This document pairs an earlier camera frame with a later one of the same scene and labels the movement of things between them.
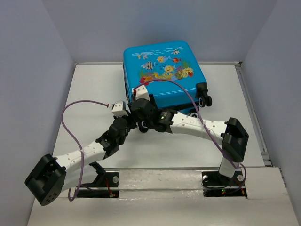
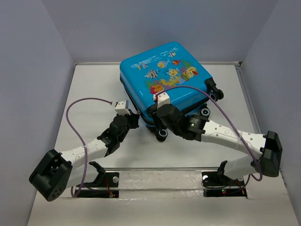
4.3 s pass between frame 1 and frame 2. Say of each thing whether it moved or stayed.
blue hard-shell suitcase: moved
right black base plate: stayed
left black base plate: stayed
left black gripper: stayed
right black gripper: moved
